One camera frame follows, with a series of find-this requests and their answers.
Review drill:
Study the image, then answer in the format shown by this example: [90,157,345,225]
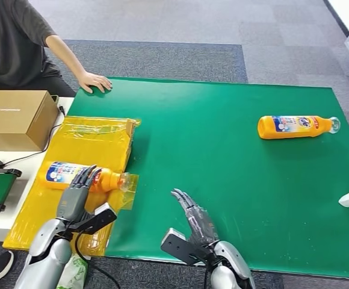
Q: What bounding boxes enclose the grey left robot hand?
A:
[56,164,103,225]

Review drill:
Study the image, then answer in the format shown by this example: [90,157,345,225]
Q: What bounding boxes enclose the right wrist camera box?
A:
[160,228,211,267]

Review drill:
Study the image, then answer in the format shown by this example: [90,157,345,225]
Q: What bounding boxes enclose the green mat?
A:
[67,77,349,281]

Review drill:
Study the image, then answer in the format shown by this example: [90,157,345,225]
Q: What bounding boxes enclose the black power cable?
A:
[3,105,66,167]

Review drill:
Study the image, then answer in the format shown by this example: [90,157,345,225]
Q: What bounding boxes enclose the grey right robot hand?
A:
[171,188,221,246]

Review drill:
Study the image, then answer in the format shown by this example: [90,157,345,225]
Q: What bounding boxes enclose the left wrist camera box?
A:
[67,202,118,237]

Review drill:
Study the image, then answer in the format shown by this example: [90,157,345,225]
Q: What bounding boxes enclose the orange bottle clear cap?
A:
[39,161,131,193]

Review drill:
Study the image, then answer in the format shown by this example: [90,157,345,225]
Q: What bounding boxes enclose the person's hand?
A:
[77,70,113,95]

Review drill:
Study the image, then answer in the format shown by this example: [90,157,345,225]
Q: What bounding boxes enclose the white plastic bag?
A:
[55,253,88,289]

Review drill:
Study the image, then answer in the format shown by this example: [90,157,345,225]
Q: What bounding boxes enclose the brown cardboard box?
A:
[0,90,60,152]

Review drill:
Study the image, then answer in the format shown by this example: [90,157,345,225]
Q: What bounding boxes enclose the white table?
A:
[0,94,74,243]

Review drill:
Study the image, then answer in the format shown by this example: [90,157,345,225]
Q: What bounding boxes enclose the orange bottle blue label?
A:
[257,115,341,140]

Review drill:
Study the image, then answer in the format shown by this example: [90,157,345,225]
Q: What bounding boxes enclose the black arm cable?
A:
[73,230,122,289]

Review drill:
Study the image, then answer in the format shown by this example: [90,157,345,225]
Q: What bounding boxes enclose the person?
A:
[0,0,76,98]

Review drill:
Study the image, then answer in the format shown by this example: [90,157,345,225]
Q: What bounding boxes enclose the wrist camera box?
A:
[67,202,118,237]
[160,228,211,267]

